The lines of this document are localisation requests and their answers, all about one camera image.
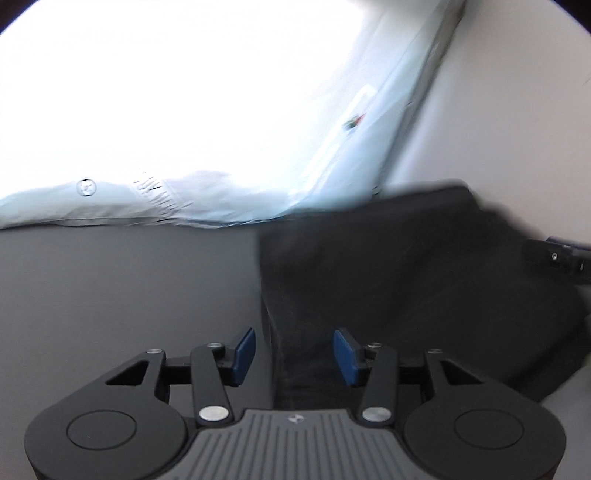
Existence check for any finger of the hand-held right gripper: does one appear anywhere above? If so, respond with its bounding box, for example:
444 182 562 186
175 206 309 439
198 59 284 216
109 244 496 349
522 235 591 278

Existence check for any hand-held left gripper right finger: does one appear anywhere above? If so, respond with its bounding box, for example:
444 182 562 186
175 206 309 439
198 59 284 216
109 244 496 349
332 327 485 426

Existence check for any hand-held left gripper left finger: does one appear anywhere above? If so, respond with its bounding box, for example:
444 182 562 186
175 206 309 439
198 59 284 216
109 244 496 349
105 327 257 427

